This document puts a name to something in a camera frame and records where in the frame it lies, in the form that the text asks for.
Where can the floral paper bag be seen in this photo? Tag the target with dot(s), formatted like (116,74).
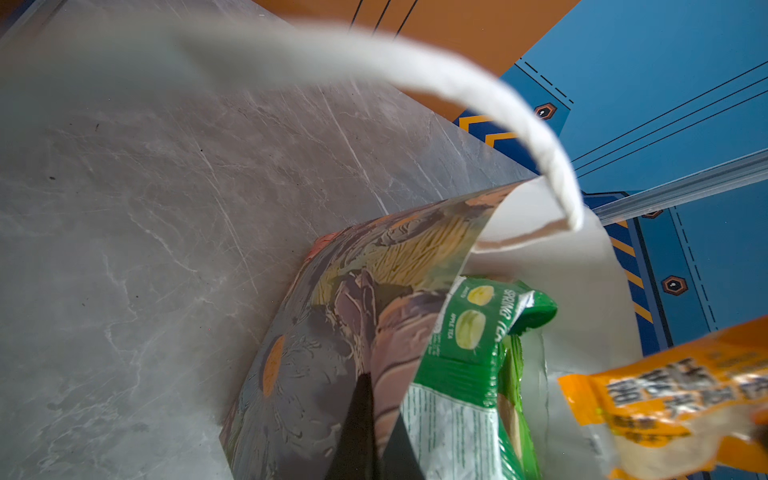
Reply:
(367,299)

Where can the aluminium right corner post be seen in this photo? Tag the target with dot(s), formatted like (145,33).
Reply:
(730,175)

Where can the orange yellow snack packet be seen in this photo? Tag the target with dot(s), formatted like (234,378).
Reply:
(688,409)

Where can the green white snack packet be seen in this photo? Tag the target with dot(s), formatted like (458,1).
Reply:
(450,410)

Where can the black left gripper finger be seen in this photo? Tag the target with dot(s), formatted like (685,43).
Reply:
(356,456)

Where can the green Lays chips bag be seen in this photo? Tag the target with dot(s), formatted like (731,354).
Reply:
(518,454)

